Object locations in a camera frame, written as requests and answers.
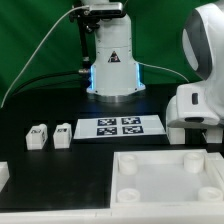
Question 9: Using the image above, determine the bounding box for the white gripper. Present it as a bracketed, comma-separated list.
[166, 81, 221, 128]

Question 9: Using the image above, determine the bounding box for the white square tabletop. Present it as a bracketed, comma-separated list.
[110, 149, 224, 208]

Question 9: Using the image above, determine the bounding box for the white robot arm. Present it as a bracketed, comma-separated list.
[81, 0, 224, 128]

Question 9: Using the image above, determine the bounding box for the white right obstacle block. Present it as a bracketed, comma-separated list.
[207, 153, 224, 191]

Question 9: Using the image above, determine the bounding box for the white obstacle block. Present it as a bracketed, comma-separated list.
[0, 162, 10, 192]
[207, 153, 224, 191]

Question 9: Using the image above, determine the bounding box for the white marker plate with tags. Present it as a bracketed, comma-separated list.
[74, 115, 166, 140]

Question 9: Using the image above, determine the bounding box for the white left obstacle block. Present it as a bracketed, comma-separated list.
[0, 162, 10, 192]

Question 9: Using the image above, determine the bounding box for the white front table edge rail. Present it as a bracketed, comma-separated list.
[0, 207, 224, 224]

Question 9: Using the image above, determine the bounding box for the black cable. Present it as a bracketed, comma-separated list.
[6, 69, 90, 101]

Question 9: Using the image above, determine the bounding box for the grey camera on mount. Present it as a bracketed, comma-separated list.
[88, 2, 123, 16]

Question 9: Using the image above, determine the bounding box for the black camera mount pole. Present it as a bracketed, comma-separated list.
[69, 2, 99, 70]

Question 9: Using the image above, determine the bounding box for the white cable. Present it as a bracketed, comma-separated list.
[0, 5, 88, 108]

